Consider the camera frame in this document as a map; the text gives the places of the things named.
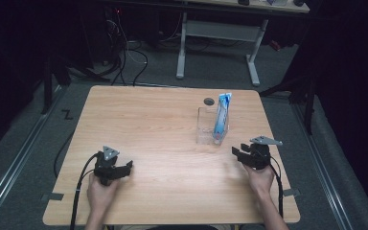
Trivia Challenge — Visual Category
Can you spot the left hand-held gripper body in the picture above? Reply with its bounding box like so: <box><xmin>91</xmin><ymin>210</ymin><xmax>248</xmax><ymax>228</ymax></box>
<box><xmin>93</xmin><ymin>146</ymin><xmax>125</xmax><ymax>187</ymax></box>

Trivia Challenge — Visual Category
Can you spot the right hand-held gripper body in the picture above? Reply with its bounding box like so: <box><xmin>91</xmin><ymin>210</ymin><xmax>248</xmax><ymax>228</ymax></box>
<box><xmin>243</xmin><ymin>135</ymin><xmax>284</xmax><ymax>171</ymax></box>

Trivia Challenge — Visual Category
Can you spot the clear plastic container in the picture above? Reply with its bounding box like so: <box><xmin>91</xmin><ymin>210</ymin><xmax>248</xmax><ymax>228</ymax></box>
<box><xmin>195</xmin><ymin>106</ymin><xmax>230</xmax><ymax>147</ymax></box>

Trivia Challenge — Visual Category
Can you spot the blue and white toothpaste tube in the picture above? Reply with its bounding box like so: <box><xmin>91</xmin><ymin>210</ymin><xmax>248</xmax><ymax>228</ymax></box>
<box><xmin>212</xmin><ymin>92</ymin><xmax>233</xmax><ymax>142</ymax></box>

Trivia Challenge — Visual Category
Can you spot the person's right hand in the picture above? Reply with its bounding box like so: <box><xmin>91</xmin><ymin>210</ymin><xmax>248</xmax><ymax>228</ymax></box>
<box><xmin>243</xmin><ymin>164</ymin><xmax>275</xmax><ymax>196</ymax></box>

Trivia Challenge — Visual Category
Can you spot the person's left hand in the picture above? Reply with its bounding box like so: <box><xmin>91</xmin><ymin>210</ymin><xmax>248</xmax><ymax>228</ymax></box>
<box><xmin>86</xmin><ymin>176</ymin><xmax>120</xmax><ymax>214</ymax></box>

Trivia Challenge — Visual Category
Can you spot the grey tape strip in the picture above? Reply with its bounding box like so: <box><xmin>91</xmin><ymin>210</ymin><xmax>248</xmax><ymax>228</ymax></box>
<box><xmin>41</xmin><ymin>192</ymin><xmax>65</xmax><ymax>202</ymax></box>
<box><xmin>282</xmin><ymin>188</ymin><xmax>301</xmax><ymax>197</ymax></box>

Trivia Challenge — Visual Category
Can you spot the black floor tape mark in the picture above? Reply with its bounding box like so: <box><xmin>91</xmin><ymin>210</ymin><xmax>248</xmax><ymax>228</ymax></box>
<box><xmin>60</xmin><ymin>109</ymin><xmax>75</xmax><ymax>121</ymax></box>

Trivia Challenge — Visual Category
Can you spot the black stand leg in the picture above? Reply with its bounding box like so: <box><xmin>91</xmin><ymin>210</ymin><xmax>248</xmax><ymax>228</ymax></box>
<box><xmin>40</xmin><ymin>57</ymin><xmax>72</xmax><ymax>115</ymax></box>
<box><xmin>259</xmin><ymin>72</ymin><xmax>318</xmax><ymax>135</ymax></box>

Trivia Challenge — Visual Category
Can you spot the small red object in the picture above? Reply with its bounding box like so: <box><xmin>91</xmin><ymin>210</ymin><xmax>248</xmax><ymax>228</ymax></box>
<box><xmin>269</xmin><ymin>39</ymin><xmax>283</xmax><ymax>52</ymax></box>

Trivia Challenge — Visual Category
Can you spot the white-framed desk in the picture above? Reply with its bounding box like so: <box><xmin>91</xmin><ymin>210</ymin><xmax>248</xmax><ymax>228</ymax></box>
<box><xmin>174</xmin><ymin>0</ymin><xmax>311</xmax><ymax>87</ymax></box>

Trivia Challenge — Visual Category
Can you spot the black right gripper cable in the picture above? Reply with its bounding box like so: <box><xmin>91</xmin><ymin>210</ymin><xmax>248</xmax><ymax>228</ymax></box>
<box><xmin>268</xmin><ymin>155</ymin><xmax>285</xmax><ymax>219</ymax></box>

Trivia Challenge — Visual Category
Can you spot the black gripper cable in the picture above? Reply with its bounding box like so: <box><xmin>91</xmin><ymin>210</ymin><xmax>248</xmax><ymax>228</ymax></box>
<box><xmin>268</xmin><ymin>155</ymin><xmax>285</xmax><ymax>219</ymax></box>
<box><xmin>69</xmin><ymin>152</ymin><xmax>101</xmax><ymax>230</ymax></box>

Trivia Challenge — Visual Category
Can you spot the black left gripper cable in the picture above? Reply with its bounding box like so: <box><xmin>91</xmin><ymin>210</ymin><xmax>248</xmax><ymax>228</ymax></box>
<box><xmin>69</xmin><ymin>152</ymin><xmax>101</xmax><ymax>230</ymax></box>

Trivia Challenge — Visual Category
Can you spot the thin black floor cable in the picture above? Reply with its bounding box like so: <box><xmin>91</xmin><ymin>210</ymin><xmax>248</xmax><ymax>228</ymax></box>
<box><xmin>53</xmin><ymin>129</ymin><xmax>75</xmax><ymax>179</ymax></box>

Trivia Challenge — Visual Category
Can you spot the metal floor rail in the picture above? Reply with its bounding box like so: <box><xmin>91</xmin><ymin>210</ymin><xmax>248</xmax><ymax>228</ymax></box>
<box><xmin>0</xmin><ymin>85</ymin><xmax>69</xmax><ymax>221</ymax></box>
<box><xmin>291</xmin><ymin>102</ymin><xmax>355</xmax><ymax>230</ymax></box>

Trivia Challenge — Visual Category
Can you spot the bundle of black floor cables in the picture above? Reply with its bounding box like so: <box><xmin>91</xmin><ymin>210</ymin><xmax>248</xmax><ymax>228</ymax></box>
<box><xmin>103</xmin><ymin>17</ymin><xmax>150</xmax><ymax>87</ymax></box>

